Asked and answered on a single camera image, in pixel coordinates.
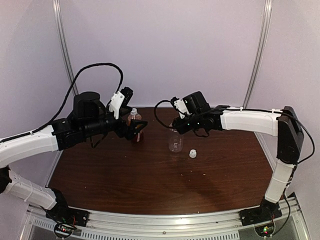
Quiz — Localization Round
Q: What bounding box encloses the amber tea bottle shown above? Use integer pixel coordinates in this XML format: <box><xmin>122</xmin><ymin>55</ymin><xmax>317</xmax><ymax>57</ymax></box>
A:
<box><xmin>127</xmin><ymin>107</ymin><xmax>145</xmax><ymax>144</ymax></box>

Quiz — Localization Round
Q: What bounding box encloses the white tea bottle cap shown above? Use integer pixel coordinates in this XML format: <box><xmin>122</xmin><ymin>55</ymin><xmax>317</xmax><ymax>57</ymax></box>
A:
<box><xmin>130</xmin><ymin>108</ymin><xmax>138</xmax><ymax>115</ymax></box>

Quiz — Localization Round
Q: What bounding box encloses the clear plastic bottle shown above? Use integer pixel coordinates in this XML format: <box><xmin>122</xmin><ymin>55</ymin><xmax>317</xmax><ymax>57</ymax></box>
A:
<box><xmin>168</xmin><ymin>129</ymin><xmax>184</xmax><ymax>153</ymax></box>

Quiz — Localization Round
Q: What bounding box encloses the white flip bottle cap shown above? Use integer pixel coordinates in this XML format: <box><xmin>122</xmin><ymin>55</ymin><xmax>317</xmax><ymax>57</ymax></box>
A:
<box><xmin>189</xmin><ymin>149</ymin><xmax>197</xmax><ymax>159</ymax></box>

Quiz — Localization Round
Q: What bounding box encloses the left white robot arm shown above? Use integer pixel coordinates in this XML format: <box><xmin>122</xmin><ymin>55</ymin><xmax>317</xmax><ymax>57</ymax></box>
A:
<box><xmin>0</xmin><ymin>87</ymin><xmax>148</xmax><ymax>225</ymax></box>

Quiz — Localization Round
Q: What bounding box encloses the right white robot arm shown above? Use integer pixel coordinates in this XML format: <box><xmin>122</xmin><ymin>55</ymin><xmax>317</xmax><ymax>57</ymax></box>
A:
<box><xmin>170</xmin><ymin>91</ymin><xmax>304</xmax><ymax>221</ymax></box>

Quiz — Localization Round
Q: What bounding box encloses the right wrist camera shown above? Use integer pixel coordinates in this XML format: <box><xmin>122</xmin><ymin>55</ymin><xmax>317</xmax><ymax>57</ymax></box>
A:
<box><xmin>170</xmin><ymin>97</ymin><xmax>191</xmax><ymax>119</ymax></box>

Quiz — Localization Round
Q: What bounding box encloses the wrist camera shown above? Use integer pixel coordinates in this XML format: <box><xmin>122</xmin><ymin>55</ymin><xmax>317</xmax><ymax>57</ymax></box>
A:
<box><xmin>170</xmin><ymin>97</ymin><xmax>191</xmax><ymax>119</ymax></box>
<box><xmin>108</xmin><ymin>87</ymin><xmax>134</xmax><ymax>120</ymax></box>

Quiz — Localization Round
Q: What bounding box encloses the right black braided cable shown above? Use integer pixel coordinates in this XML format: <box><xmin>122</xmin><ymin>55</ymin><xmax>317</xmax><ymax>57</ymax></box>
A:
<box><xmin>153</xmin><ymin>99</ymin><xmax>211</xmax><ymax>138</ymax></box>

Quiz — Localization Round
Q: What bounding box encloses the black braided cable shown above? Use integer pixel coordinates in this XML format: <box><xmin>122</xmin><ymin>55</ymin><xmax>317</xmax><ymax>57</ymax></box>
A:
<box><xmin>2</xmin><ymin>62</ymin><xmax>125</xmax><ymax>141</ymax></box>
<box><xmin>153</xmin><ymin>99</ymin><xmax>211</xmax><ymax>138</ymax></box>

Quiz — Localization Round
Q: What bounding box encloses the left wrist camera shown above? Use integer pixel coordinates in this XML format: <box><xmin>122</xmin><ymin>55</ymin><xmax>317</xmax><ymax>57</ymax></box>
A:
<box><xmin>108</xmin><ymin>87</ymin><xmax>134</xmax><ymax>120</ymax></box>

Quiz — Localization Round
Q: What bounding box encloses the left black braided cable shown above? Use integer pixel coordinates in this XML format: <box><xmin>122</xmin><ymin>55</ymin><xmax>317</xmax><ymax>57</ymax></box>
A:
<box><xmin>2</xmin><ymin>62</ymin><xmax>125</xmax><ymax>141</ymax></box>

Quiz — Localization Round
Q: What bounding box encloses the front aluminium rail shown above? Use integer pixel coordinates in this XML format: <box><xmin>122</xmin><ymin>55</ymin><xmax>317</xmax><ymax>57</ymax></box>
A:
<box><xmin>18</xmin><ymin>197</ymin><xmax>311</xmax><ymax>240</ymax></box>

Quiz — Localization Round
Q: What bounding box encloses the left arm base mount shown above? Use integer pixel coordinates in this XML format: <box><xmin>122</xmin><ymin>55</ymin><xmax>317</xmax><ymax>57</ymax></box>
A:
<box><xmin>41</xmin><ymin>204</ymin><xmax>89</xmax><ymax>239</ymax></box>

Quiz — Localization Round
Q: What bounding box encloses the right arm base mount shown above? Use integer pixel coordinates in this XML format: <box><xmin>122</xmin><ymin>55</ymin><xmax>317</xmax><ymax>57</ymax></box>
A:
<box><xmin>239</xmin><ymin>199</ymin><xmax>282</xmax><ymax>238</ymax></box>

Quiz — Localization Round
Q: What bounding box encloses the right aluminium frame post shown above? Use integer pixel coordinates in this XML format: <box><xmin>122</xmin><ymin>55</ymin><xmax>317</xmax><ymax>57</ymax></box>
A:
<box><xmin>242</xmin><ymin>0</ymin><xmax>273</xmax><ymax>108</ymax></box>

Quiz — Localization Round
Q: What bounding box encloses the aluminium frame post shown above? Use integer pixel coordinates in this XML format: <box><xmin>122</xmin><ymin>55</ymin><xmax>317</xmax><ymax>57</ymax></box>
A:
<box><xmin>242</xmin><ymin>0</ymin><xmax>273</xmax><ymax>108</ymax></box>
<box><xmin>52</xmin><ymin>0</ymin><xmax>74</xmax><ymax>85</ymax></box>

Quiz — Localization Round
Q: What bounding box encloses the left aluminium frame post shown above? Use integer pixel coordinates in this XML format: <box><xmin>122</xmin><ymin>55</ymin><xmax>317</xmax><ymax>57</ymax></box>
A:
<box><xmin>52</xmin><ymin>0</ymin><xmax>74</xmax><ymax>85</ymax></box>

